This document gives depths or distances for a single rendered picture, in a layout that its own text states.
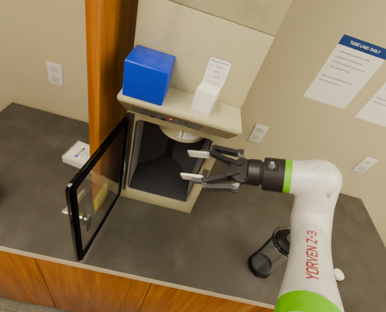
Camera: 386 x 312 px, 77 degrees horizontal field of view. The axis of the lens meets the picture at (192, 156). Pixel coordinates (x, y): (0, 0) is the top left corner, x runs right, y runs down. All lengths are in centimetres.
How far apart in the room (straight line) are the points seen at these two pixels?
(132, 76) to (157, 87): 6
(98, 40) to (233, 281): 90
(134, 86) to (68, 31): 70
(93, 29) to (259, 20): 36
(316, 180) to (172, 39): 49
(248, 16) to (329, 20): 56
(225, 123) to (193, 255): 58
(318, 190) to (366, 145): 89
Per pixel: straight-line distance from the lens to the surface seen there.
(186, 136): 82
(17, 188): 118
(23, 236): 106
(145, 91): 60
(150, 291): 120
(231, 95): 70
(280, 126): 132
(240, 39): 64
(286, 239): 93
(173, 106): 62
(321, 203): 70
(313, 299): 49
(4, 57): 151
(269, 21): 64
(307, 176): 67
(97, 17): 59
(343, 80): 126
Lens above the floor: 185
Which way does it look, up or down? 42 degrees down
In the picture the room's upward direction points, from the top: 21 degrees clockwise
